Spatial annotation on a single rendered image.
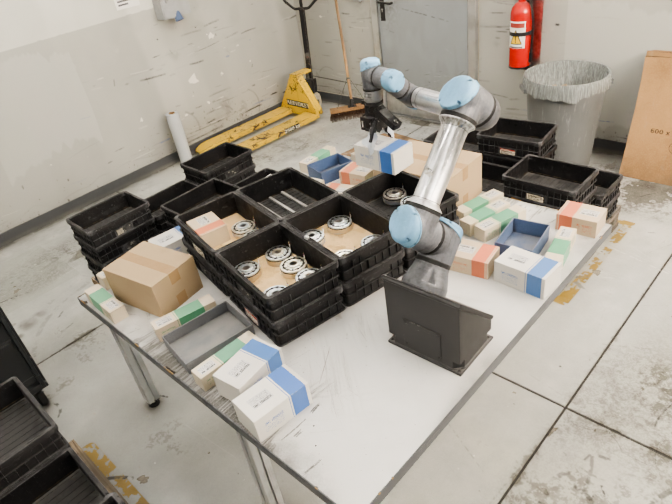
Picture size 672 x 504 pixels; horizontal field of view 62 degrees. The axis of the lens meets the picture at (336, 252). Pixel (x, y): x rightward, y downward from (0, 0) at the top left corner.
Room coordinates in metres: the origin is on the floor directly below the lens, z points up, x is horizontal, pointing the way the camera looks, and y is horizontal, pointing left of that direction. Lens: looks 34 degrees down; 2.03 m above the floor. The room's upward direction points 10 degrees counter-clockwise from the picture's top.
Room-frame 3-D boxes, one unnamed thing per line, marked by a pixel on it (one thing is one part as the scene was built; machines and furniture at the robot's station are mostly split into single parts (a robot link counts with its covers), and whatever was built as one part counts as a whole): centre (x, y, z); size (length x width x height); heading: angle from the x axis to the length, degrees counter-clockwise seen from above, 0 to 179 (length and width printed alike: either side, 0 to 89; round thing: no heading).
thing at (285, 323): (1.68, 0.22, 0.76); 0.40 x 0.30 x 0.12; 31
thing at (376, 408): (1.91, 0.00, 0.35); 1.60 x 1.60 x 0.70; 42
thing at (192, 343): (1.56, 0.50, 0.73); 0.27 x 0.20 x 0.05; 124
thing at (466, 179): (2.33, -0.48, 0.80); 0.40 x 0.30 x 0.20; 44
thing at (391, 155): (2.05, -0.25, 1.09); 0.20 x 0.12 x 0.09; 42
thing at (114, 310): (1.86, 0.96, 0.73); 0.24 x 0.06 x 0.06; 40
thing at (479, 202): (2.11, -0.66, 0.73); 0.24 x 0.06 x 0.06; 118
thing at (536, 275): (1.59, -0.67, 0.75); 0.20 x 0.12 x 0.09; 39
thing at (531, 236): (1.80, -0.74, 0.74); 0.20 x 0.15 x 0.07; 140
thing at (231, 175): (3.51, 0.68, 0.37); 0.40 x 0.30 x 0.45; 132
